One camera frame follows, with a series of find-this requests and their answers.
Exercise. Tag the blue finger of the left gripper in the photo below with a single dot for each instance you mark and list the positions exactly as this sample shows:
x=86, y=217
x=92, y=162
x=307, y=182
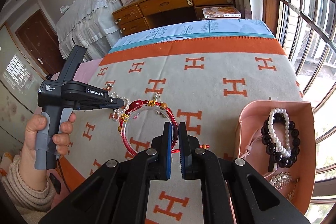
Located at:
x=116, y=103

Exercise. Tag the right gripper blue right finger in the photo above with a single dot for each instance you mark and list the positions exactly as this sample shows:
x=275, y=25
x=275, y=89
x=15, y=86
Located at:
x=190, y=164

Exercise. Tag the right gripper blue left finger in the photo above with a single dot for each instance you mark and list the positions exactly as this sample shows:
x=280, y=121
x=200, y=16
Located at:
x=160, y=169

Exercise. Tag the teal flower hair clip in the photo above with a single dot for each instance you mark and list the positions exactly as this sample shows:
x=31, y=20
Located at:
x=108, y=87

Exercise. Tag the left forearm beige sleeve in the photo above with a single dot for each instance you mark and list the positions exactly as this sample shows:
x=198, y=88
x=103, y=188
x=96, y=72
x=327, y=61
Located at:
x=31, y=204

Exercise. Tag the pink jewelry box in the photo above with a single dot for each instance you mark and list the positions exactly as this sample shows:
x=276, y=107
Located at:
x=278, y=136

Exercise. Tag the pink bed cover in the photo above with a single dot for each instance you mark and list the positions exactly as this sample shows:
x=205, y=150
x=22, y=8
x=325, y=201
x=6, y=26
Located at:
x=86, y=70

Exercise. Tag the orange grey H blanket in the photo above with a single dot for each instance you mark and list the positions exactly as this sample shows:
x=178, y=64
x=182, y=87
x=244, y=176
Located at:
x=205, y=82

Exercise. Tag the brown wooden door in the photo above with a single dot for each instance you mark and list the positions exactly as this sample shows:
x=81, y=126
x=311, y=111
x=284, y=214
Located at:
x=41, y=42

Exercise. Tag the white lace covered furniture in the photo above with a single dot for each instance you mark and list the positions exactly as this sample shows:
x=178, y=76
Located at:
x=89, y=24

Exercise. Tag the silver leaf brooch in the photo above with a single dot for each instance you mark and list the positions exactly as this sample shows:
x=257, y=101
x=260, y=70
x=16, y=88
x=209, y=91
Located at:
x=281, y=180

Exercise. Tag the blue tree print sheet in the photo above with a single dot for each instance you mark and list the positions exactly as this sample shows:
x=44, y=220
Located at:
x=196, y=29

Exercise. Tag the wooden desk with drawers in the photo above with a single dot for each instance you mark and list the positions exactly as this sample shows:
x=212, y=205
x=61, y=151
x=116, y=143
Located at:
x=141, y=15

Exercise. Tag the stack of books magazines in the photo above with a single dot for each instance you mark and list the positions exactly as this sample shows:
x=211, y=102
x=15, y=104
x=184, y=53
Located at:
x=221, y=12

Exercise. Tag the metal window grille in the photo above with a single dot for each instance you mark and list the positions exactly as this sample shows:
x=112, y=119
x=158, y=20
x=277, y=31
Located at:
x=306, y=31

